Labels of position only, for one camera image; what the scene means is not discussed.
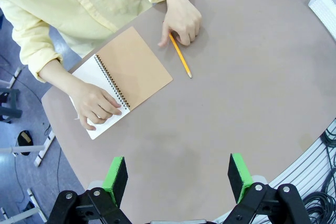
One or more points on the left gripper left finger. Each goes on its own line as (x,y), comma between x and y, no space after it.
(116,179)

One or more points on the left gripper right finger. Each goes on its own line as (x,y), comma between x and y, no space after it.
(237,179)

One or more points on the brown spiral notebook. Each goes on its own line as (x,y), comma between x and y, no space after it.
(134,64)

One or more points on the yellow pencil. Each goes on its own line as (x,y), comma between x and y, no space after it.
(181,56)

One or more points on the person's right forearm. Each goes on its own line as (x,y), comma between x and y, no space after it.
(56,74)

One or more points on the person's right hand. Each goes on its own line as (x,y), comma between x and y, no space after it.
(94,103)

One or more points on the person's left hand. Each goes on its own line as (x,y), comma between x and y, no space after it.
(183,19)

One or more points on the grey slotted mounting plate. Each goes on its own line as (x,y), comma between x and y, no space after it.
(296,166)

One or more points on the black shoe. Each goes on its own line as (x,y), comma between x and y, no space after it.
(25,142)

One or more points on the grey step stool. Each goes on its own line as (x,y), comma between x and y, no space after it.
(10,103)

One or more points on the person in yellow shirt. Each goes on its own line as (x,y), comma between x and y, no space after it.
(65,3)

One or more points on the white perforated plastic basket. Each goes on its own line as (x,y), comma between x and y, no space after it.
(324,6)

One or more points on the white table leg frame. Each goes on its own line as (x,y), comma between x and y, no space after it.
(15,75)
(34,204)

